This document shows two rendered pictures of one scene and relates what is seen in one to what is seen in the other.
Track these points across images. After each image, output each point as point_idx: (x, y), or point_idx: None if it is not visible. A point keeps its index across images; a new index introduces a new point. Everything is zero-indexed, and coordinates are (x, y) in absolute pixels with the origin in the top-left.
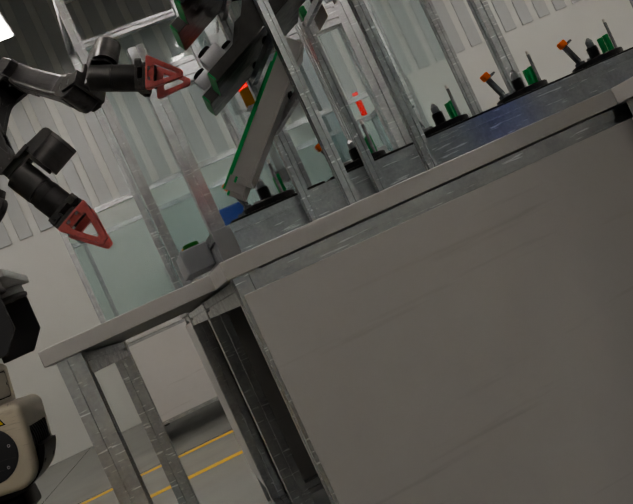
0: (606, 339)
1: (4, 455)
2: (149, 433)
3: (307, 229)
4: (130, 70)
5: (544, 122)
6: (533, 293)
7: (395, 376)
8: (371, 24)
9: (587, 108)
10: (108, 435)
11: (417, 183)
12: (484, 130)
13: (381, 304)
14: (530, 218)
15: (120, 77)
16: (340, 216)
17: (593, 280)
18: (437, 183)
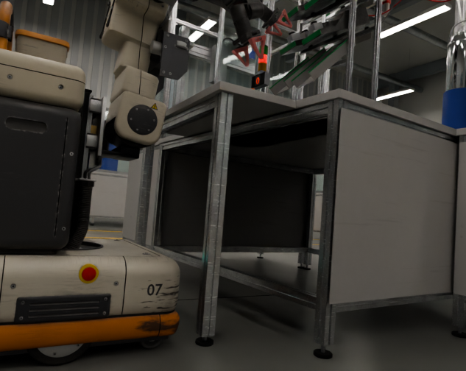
0: (425, 213)
1: (149, 123)
2: (143, 177)
3: (369, 100)
4: (270, 11)
5: (438, 124)
6: (414, 180)
7: (369, 177)
8: (378, 57)
9: (448, 129)
10: (226, 137)
11: (402, 113)
12: None
13: (376, 147)
14: (422, 153)
15: (265, 10)
16: (378, 104)
17: (429, 190)
18: (406, 118)
